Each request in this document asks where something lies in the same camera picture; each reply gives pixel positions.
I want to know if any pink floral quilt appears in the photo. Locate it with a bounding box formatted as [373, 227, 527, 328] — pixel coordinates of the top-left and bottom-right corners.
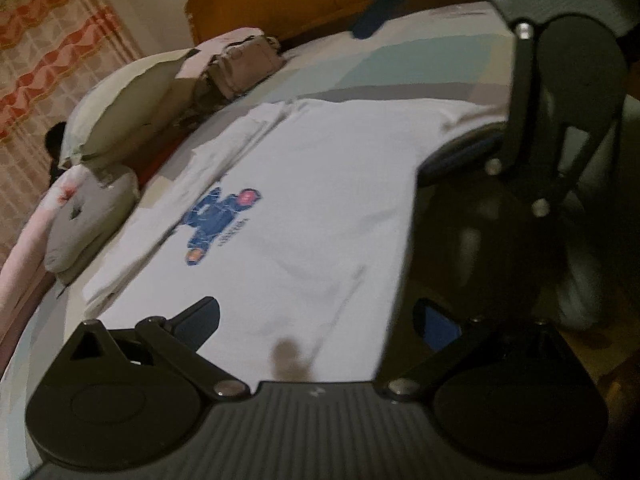
[0, 165, 91, 321]

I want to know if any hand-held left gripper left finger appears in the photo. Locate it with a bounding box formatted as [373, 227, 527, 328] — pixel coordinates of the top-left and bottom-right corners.
[67, 297, 251, 402]

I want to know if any grey pillow with hole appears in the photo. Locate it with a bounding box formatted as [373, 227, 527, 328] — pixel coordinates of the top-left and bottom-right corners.
[44, 165, 141, 273]

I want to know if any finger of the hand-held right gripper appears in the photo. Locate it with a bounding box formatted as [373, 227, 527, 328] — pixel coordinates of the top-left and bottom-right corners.
[351, 0, 628, 216]

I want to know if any pale green pillow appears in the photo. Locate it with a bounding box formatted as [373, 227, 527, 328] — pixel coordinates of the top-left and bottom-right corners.
[59, 50, 201, 168]

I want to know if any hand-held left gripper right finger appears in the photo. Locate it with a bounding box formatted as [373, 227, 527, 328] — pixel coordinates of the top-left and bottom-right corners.
[384, 300, 576, 402]

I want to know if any patterned pink curtain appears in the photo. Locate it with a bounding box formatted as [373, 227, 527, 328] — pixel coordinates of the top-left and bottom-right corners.
[0, 0, 146, 271]

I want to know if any white printed sweatshirt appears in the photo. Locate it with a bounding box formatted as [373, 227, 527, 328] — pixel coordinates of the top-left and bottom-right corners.
[82, 97, 516, 381]

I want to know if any pink handbag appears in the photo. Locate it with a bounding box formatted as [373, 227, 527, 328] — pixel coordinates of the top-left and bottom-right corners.
[192, 30, 286, 111]

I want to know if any folded beige blanket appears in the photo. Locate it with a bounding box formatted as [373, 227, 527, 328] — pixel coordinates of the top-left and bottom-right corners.
[95, 75, 213, 171]

